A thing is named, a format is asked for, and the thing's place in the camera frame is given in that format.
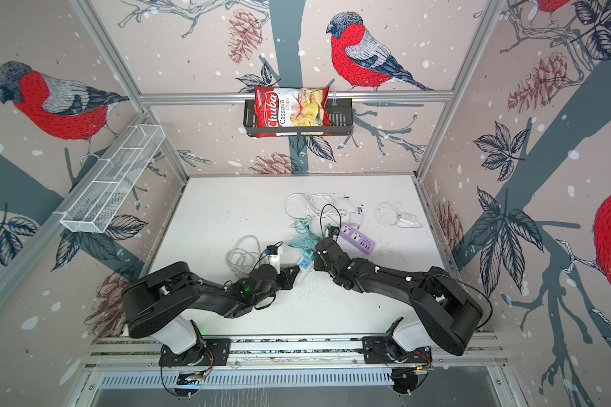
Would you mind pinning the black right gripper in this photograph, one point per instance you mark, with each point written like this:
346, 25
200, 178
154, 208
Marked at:
316, 262

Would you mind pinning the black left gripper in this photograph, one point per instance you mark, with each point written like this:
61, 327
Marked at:
286, 273

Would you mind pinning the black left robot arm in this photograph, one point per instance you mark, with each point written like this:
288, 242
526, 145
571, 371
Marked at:
153, 305

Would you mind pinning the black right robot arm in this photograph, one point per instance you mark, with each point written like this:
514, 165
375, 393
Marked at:
448, 313

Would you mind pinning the purple power strip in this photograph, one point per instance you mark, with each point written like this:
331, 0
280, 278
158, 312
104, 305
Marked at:
360, 241

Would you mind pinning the red chips bag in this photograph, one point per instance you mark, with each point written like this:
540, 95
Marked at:
279, 108

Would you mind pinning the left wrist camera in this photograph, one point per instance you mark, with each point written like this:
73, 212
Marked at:
272, 255

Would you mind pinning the white charger adapter with cable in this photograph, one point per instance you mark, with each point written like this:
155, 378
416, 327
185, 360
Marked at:
391, 215

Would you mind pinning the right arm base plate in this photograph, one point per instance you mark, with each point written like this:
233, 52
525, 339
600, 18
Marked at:
378, 350

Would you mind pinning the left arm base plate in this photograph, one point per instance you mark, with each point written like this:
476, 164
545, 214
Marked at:
210, 352

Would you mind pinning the aluminium front rail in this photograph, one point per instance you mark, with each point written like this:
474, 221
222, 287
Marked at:
289, 351

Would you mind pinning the black wall basket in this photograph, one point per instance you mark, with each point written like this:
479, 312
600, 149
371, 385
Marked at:
335, 119

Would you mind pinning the white wire wall basket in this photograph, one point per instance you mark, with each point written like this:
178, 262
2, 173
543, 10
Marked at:
117, 174

